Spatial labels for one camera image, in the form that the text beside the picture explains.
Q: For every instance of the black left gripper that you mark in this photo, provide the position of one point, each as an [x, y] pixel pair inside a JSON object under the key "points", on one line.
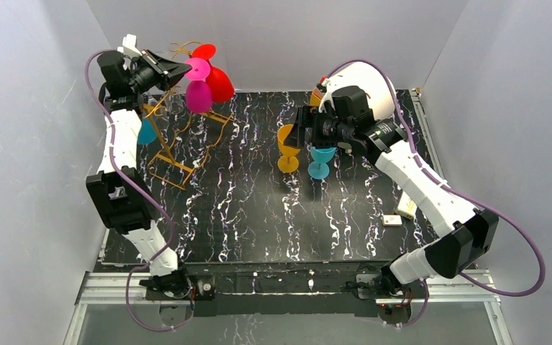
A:
{"points": [[154, 65]]}

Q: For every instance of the light blue plastic wine glass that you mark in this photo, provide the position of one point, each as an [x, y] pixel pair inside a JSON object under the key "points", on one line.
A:
{"points": [[318, 169]]}

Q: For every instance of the magenta plastic wine glass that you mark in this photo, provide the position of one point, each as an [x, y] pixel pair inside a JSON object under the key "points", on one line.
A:
{"points": [[198, 95]]}

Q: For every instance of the red plastic wine glass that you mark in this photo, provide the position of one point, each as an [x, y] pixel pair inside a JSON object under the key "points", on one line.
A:
{"points": [[218, 81]]}

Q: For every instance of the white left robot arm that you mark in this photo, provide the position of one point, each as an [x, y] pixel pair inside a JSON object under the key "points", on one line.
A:
{"points": [[117, 189]]}

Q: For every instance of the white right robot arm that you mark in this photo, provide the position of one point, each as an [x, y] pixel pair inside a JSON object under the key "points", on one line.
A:
{"points": [[465, 232]]}

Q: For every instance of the orange plastic wine glass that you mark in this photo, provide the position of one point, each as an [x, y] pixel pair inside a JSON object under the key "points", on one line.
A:
{"points": [[288, 161]]}

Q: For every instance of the round drawer cabinet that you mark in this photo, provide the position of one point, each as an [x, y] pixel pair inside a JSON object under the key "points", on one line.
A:
{"points": [[370, 80]]}

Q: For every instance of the black marble table mat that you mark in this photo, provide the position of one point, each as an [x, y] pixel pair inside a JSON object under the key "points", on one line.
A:
{"points": [[239, 207]]}

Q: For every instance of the small white box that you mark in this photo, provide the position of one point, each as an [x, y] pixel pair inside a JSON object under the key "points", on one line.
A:
{"points": [[392, 220]]}

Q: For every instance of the cream rectangular box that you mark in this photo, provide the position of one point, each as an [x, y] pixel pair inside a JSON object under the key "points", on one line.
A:
{"points": [[406, 207]]}

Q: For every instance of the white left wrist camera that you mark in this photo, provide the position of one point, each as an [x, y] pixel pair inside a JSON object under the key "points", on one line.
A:
{"points": [[128, 47]]}

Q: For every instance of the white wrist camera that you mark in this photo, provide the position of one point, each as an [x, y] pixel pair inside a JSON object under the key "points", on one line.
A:
{"points": [[128, 47], [326, 87]]}

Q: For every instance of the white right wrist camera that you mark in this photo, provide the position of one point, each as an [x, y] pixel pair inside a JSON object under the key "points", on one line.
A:
{"points": [[326, 87]]}

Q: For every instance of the gold wire wine glass rack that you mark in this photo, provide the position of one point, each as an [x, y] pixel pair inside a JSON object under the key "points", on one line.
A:
{"points": [[176, 162]]}

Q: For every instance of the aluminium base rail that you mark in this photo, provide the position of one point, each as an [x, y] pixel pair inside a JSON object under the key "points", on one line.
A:
{"points": [[456, 313]]}

